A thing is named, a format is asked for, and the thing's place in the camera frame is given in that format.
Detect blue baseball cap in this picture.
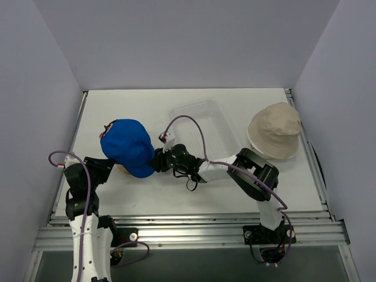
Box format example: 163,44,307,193
100,119,155,178

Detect white bucket hat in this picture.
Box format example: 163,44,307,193
247,132,298,160

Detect beige bucket hat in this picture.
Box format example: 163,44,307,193
247,102,301,145

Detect pink baseball cap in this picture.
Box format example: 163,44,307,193
99,120,115,139

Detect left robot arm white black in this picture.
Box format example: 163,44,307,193
63,155,119,281

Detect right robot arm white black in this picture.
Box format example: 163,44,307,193
149,144,283,243

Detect wooden mushroom hat stand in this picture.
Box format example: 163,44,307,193
116,164,130,175

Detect white plastic basket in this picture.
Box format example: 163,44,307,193
167,98,241,160

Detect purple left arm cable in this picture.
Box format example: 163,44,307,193
48,150,150,282

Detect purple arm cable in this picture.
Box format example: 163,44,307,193
163,115,293,264
48,150,150,282

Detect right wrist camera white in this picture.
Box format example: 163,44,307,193
159,131,176,153

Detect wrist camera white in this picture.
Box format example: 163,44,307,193
159,131,176,153
57,155,80,169

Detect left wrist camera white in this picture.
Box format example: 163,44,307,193
57,155,80,169

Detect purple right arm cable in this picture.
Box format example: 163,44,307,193
163,115,293,264

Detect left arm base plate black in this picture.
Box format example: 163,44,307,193
111,227,139,247

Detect aluminium frame rail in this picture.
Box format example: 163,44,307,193
32,88,352,253

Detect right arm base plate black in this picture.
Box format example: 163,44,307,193
243,224,290,245

